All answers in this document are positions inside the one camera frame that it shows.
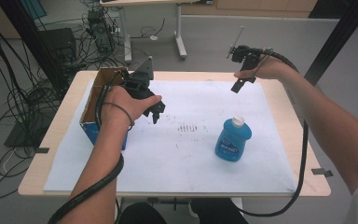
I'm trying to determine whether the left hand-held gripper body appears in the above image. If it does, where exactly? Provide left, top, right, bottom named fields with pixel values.
left=122, top=56, right=166, bottom=116

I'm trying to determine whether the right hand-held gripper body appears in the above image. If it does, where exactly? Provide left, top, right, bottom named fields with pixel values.
left=226, top=25, right=264, bottom=72

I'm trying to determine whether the blue bottle with white cap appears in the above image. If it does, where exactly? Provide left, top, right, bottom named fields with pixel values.
left=214, top=115, right=253, bottom=162

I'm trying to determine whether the blue cardboard box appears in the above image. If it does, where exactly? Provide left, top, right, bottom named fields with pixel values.
left=79, top=67, right=130, bottom=151

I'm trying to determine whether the person's right hand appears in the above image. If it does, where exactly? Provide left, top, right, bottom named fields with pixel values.
left=233, top=55, right=288, bottom=80

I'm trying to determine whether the person's left hand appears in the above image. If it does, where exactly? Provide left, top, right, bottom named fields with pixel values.
left=101, top=86, right=163, bottom=132

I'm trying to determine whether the white paper sheet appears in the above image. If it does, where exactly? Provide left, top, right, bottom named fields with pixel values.
left=43, top=79, right=297, bottom=193

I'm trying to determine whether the white desk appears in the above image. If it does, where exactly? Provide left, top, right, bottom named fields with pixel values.
left=99, top=0, right=213, bottom=64

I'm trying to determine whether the black computer tower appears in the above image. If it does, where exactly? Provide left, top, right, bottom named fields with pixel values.
left=87, top=8, right=115, bottom=54

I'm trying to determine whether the black box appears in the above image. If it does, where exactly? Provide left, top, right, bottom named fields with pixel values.
left=38, top=27, right=77, bottom=67

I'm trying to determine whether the person's left leg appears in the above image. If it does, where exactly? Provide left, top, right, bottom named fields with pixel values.
left=117, top=202, right=169, bottom=224

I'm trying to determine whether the person's leg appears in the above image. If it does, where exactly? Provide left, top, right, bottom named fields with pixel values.
left=117, top=202, right=169, bottom=224
left=189, top=198, right=250, bottom=224

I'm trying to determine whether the white shoe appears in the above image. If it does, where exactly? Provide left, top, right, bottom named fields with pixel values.
left=187, top=200, right=200, bottom=218

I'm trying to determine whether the person's right leg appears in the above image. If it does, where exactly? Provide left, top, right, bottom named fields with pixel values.
left=189, top=198, right=250, bottom=224

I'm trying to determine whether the black floor plate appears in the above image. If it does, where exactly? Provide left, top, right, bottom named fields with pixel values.
left=4, top=106, right=54, bottom=148

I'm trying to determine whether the teal panel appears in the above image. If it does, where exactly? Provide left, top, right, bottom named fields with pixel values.
left=20, top=0, right=48, bottom=20

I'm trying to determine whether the right thin black wrist cord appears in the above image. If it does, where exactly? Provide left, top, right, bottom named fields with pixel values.
left=253, top=49, right=274, bottom=78

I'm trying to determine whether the thin black wrist cord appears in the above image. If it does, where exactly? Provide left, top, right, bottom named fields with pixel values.
left=102, top=102, right=136, bottom=132
left=253, top=49, right=274, bottom=78

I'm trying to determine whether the left thin black wrist cord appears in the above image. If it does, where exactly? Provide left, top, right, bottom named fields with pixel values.
left=102, top=102, right=136, bottom=132

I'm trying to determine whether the black table bracket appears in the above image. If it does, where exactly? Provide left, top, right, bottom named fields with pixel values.
left=147, top=196, right=190, bottom=212

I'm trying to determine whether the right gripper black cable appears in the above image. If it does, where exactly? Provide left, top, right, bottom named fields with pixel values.
left=236, top=46, right=310, bottom=218

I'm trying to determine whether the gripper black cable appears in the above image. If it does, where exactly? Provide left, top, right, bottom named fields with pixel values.
left=47, top=71, right=125, bottom=224
left=236, top=46, right=310, bottom=218

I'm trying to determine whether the black metal post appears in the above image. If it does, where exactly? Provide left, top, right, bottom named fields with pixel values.
left=304, top=0, right=358, bottom=87
left=0, top=0, right=66, bottom=91

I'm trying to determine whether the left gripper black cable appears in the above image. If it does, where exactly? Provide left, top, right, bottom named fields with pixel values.
left=47, top=71, right=125, bottom=224

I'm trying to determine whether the tangle of black floor cables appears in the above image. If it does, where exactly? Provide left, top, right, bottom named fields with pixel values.
left=0, top=0, right=129, bottom=202

